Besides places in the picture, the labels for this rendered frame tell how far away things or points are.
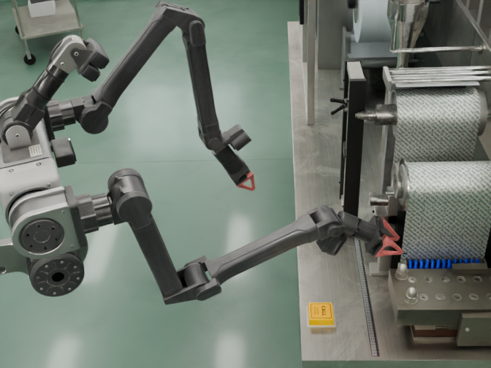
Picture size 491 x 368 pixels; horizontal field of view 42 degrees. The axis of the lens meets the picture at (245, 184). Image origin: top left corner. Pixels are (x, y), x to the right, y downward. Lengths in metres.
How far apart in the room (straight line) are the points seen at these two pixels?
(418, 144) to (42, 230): 1.12
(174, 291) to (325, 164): 1.07
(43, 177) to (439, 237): 1.08
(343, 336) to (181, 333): 1.39
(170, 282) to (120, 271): 1.85
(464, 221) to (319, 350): 0.53
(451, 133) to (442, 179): 0.23
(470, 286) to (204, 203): 2.29
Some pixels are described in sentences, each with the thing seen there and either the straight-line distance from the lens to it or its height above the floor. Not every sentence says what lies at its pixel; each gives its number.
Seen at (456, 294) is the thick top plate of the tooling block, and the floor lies 1.03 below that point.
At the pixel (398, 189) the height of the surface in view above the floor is 1.26.
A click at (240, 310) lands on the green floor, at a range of 3.20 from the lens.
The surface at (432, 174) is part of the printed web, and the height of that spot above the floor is 1.31.
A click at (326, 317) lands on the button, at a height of 0.92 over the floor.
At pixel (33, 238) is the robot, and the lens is 1.43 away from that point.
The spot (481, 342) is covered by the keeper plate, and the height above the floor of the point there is 0.93.
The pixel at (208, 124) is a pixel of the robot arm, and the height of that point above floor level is 1.33.
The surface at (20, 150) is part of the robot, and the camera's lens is 1.59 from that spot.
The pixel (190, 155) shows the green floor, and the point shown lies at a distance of 4.36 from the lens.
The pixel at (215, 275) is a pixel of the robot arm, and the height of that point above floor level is 1.15.
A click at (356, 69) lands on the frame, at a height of 1.44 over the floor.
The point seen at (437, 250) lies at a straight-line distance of 1.93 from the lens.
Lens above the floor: 2.29
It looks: 35 degrees down
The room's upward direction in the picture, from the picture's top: 3 degrees counter-clockwise
